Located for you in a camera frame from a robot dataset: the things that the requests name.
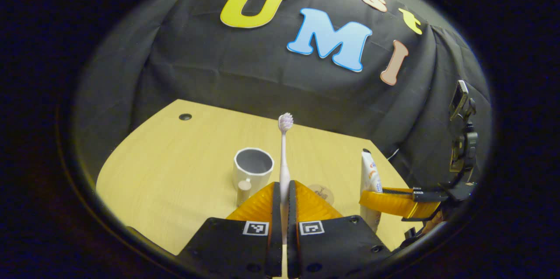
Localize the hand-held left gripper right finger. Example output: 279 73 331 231
287 180 393 279

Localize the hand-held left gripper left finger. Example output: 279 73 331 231
177 181 283 279

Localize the white toothpaste tube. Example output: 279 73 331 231
360 148 384 232

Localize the round wooden coaster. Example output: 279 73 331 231
306 183 335 206

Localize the white cup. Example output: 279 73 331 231
233 147 275 208

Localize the pink toothbrush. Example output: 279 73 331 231
277 112 294 244

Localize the smartphone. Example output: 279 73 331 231
449 80 469 121

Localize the black backdrop cloth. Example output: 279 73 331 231
72 0 493 192

